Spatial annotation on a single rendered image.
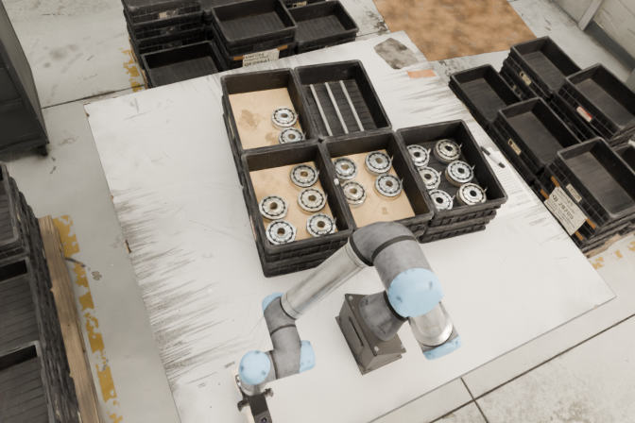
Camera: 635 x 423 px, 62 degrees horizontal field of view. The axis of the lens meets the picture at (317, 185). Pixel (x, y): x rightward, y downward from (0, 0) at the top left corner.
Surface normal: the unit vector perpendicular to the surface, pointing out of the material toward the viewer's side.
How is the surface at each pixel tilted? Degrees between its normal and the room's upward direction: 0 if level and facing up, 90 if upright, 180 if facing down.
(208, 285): 0
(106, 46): 0
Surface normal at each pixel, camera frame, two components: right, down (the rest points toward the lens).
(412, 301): 0.27, 0.66
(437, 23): 0.11, -0.57
